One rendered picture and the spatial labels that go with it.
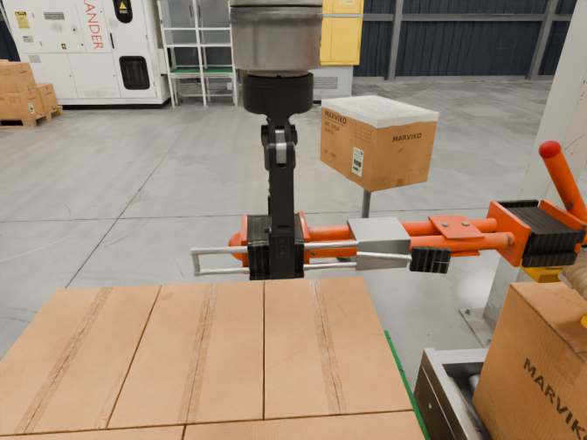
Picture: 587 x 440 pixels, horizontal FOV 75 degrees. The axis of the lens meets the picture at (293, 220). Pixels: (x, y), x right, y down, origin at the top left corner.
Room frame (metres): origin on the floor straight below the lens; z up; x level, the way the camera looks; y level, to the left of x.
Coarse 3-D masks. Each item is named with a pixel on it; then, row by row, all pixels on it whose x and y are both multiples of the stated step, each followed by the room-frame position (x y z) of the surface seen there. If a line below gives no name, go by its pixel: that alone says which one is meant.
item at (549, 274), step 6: (582, 246) 0.55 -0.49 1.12; (528, 270) 0.53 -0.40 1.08; (534, 270) 0.52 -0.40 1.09; (540, 270) 0.52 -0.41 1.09; (546, 270) 0.52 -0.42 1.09; (552, 270) 0.52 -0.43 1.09; (558, 270) 0.52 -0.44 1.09; (534, 276) 0.52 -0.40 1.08; (540, 276) 0.51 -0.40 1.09; (546, 276) 0.51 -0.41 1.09; (552, 276) 0.51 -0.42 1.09; (540, 282) 0.51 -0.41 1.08; (546, 282) 0.51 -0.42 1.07; (552, 282) 0.51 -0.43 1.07
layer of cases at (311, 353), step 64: (64, 320) 1.00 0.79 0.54; (128, 320) 1.00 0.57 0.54; (192, 320) 1.00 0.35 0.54; (256, 320) 1.00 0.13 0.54; (320, 320) 1.00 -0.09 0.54; (0, 384) 0.74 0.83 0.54; (64, 384) 0.74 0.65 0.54; (128, 384) 0.74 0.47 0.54; (192, 384) 0.74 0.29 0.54; (256, 384) 0.74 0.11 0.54; (320, 384) 0.74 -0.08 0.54; (384, 384) 0.74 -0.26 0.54
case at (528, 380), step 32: (512, 288) 0.66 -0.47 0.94; (544, 288) 0.65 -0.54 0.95; (512, 320) 0.63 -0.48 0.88; (544, 320) 0.56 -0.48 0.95; (576, 320) 0.55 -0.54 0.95; (512, 352) 0.60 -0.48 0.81; (544, 352) 0.53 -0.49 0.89; (576, 352) 0.48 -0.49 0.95; (480, 384) 0.66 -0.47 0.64; (512, 384) 0.57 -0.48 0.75; (544, 384) 0.51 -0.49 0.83; (576, 384) 0.45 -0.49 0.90; (480, 416) 0.63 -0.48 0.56; (512, 416) 0.54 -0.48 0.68; (544, 416) 0.48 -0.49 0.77; (576, 416) 0.43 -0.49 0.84
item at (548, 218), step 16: (496, 208) 0.47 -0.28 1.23; (512, 208) 0.49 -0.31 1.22; (528, 208) 0.49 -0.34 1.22; (544, 208) 0.49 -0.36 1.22; (560, 208) 0.47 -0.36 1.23; (512, 224) 0.43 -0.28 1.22; (528, 224) 0.44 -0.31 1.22; (544, 224) 0.44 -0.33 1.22; (560, 224) 0.44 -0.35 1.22; (576, 224) 0.43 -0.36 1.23; (528, 240) 0.41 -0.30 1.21; (544, 240) 0.40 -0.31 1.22; (560, 240) 0.41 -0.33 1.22; (576, 240) 0.41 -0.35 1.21; (512, 256) 0.42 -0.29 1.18; (528, 256) 0.40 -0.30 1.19; (544, 256) 0.40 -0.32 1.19; (560, 256) 0.41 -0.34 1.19; (576, 256) 0.41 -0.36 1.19
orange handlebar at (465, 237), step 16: (416, 224) 0.46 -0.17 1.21; (432, 224) 0.46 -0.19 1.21; (448, 224) 0.44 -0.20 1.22; (464, 224) 0.44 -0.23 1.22; (480, 224) 0.46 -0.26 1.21; (496, 224) 0.46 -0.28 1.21; (320, 240) 0.44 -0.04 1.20; (336, 240) 0.41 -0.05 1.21; (352, 240) 0.41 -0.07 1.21; (416, 240) 0.41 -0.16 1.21; (432, 240) 0.42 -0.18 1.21; (448, 240) 0.42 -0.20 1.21; (464, 240) 0.42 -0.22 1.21; (480, 240) 0.42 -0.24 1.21; (496, 240) 0.42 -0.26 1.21; (512, 240) 0.42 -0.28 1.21; (240, 256) 0.39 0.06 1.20; (320, 256) 0.40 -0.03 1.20; (336, 256) 0.40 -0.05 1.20; (352, 256) 0.40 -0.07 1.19; (464, 256) 0.41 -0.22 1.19
